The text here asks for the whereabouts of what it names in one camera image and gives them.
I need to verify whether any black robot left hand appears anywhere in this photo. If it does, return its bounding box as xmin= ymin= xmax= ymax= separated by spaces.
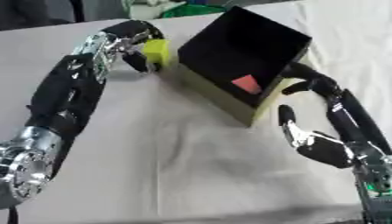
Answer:
xmin=99 ymin=19 xmax=165 ymax=74

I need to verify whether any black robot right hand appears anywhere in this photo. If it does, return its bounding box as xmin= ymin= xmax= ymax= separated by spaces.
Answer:
xmin=276 ymin=61 xmax=392 ymax=170

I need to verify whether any yellow block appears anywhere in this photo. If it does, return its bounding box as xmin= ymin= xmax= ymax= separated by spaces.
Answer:
xmin=141 ymin=38 xmax=173 ymax=68

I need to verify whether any open box with black inside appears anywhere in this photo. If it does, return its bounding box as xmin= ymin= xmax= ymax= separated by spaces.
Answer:
xmin=176 ymin=5 xmax=314 ymax=128

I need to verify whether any white object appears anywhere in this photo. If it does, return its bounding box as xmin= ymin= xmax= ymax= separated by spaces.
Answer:
xmin=121 ymin=0 xmax=189 ymax=21

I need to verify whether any green object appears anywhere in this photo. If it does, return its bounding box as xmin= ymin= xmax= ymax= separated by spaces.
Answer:
xmin=159 ymin=3 xmax=227 ymax=19

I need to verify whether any red block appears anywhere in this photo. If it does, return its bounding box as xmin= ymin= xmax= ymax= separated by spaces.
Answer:
xmin=229 ymin=73 xmax=263 ymax=95

